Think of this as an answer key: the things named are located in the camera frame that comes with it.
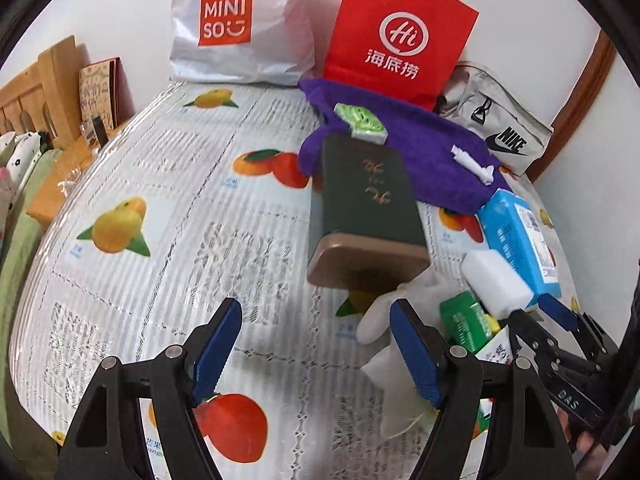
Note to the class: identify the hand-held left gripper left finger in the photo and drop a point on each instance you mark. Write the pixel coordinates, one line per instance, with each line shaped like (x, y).
(220, 345)

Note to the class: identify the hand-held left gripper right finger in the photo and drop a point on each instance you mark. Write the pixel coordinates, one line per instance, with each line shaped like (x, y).
(410, 350)

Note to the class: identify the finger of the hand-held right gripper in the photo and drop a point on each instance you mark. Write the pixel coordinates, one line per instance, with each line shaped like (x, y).
(542, 347)
(560, 310)

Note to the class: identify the white persimmon print packet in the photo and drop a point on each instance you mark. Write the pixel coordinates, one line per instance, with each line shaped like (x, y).
(497, 350)

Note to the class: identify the dark green box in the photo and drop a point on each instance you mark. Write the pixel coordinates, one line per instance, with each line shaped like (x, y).
(365, 200)

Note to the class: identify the person's right hand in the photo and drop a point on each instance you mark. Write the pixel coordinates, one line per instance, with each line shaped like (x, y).
(577, 437)

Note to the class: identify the green packet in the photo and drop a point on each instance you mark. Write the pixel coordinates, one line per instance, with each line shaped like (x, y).
(465, 322)

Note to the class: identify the white sponge block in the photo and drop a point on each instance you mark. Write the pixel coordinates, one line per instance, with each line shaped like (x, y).
(495, 280)

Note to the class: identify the blue box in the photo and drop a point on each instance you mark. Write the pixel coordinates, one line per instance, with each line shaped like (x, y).
(515, 240)

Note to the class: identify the fruit print tablecloth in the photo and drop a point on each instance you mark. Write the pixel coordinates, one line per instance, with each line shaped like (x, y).
(200, 200)

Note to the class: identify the white rolled paper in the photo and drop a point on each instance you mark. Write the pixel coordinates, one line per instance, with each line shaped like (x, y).
(472, 162)

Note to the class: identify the purple towel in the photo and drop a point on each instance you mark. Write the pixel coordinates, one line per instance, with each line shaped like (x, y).
(430, 145)

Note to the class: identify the grey waist bag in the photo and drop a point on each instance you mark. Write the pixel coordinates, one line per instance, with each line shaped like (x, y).
(500, 110)

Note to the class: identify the green bedsheet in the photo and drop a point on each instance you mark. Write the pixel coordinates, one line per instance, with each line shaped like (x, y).
(20, 260)

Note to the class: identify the wooden bedside table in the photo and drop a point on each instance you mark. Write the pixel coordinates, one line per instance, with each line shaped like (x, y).
(65, 175)

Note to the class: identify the green tissue pack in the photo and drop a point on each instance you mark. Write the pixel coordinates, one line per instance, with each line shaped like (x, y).
(362, 122)

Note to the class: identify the plush toys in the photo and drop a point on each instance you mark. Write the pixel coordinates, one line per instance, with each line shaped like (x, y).
(20, 160)

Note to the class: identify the brown patterned book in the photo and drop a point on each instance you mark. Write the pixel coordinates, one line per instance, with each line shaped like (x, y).
(100, 90)

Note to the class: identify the white plastic shopping bag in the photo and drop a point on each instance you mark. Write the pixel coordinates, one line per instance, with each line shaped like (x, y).
(235, 35)

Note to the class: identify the red paper bag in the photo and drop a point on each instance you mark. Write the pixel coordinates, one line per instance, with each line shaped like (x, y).
(395, 40)

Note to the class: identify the wooden headboard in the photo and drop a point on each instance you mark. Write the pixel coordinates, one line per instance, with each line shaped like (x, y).
(40, 85)

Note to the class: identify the brown wooden door frame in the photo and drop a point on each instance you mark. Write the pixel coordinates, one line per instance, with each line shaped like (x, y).
(595, 90)

